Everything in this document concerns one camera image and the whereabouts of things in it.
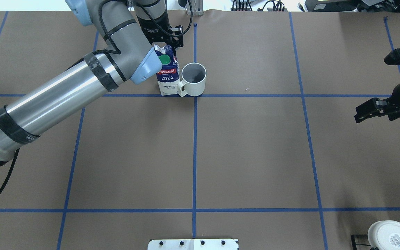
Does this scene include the blue white milk carton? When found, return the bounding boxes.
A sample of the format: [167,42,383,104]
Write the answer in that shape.
[154,44,180,95]

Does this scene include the white mounting plate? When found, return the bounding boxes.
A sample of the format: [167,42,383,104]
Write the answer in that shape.
[147,238,239,250]

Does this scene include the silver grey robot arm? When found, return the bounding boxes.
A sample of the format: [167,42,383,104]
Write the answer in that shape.
[0,0,185,166]

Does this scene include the white round device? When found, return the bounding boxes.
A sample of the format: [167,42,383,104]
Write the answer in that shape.
[367,220,400,250]

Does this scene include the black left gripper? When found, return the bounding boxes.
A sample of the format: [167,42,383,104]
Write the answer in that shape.
[135,0,184,52]

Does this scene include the black cables at back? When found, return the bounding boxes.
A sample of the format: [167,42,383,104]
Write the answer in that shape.
[231,0,286,12]

